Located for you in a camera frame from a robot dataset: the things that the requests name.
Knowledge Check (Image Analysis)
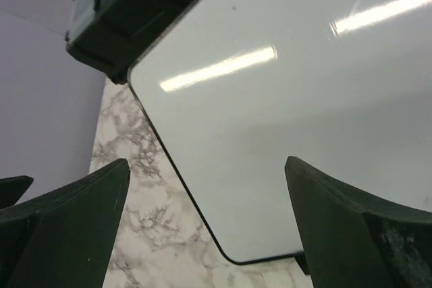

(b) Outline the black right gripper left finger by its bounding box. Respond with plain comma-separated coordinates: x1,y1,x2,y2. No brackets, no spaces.
1,159,130,287

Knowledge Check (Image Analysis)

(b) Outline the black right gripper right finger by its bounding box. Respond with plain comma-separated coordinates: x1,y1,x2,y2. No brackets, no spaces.
285,156,431,287

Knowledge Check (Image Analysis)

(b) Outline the white whiteboard with black rim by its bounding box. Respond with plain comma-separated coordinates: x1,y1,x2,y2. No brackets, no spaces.
129,0,431,264

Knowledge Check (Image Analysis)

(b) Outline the black plastic toolbox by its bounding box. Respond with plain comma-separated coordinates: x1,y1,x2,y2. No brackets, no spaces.
65,0,198,84

